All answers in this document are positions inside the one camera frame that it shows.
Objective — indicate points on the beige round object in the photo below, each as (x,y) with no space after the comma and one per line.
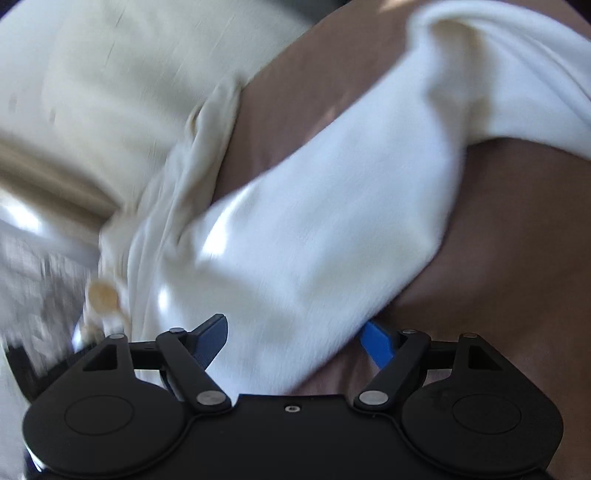
(105,295)

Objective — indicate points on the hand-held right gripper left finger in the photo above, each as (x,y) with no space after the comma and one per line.
(213,337)

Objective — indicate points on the white fleece garment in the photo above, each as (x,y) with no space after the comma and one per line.
(323,230)

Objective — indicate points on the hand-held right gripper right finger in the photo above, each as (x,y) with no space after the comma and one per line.
(376,344)

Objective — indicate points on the grey patterned curtain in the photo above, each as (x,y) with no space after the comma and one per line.
(41,286)

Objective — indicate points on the beige curtain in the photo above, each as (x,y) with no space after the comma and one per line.
(51,175)

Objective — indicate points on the cream pillow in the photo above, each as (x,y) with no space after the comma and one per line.
(115,83)

